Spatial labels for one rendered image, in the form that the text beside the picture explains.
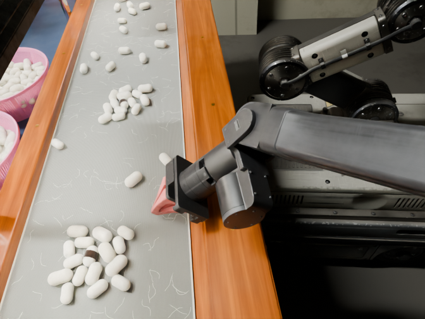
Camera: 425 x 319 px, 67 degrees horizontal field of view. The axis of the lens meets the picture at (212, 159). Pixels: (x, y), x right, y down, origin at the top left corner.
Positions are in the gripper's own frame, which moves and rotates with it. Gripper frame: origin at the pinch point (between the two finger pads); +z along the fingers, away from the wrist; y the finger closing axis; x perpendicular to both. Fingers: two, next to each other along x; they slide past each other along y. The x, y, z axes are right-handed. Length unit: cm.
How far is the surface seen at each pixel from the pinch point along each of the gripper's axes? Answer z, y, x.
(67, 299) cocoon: 10.7, 13.0, -8.3
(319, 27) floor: -30, -190, 126
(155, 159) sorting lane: 2.1, -13.8, 1.2
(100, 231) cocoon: 7.4, 2.7, -6.2
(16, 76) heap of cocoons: 32, -51, -25
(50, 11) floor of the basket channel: 41, -107, -24
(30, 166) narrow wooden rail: 19.3, -14.0, -16.9
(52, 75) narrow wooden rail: 21, -46, -19
